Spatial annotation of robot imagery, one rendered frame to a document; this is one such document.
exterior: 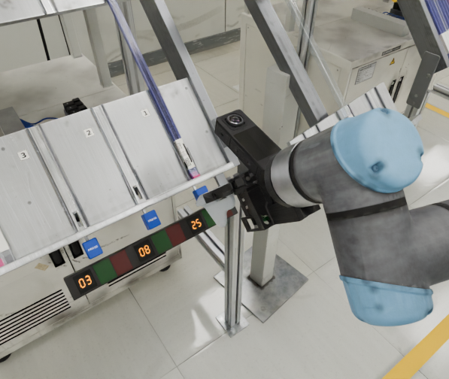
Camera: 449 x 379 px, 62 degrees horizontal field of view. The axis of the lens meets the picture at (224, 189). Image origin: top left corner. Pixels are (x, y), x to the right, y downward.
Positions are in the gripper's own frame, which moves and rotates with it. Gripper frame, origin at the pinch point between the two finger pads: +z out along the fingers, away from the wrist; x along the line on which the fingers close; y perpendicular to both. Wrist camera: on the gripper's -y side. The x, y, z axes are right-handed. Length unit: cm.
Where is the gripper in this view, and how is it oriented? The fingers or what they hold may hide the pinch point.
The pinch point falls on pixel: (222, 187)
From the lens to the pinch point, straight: 63.7
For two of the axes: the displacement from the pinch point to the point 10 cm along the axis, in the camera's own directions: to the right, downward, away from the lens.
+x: 8.1, -4.0, 4.3
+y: 4.2, 9.0, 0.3
